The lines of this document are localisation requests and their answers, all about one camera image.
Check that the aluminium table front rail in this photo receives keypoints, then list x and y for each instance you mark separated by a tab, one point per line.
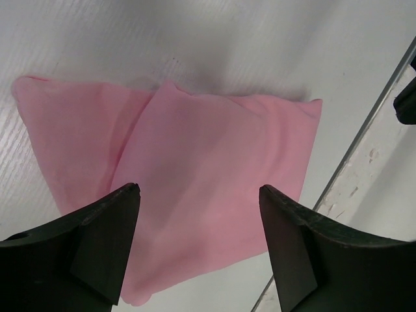
373	187

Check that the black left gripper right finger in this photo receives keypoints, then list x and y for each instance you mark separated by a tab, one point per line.
319	264

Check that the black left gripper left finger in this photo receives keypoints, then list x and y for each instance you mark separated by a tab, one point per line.
74	263

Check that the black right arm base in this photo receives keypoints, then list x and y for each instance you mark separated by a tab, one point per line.
404	103

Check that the pink t shirt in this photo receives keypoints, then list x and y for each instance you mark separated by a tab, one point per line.
199	160

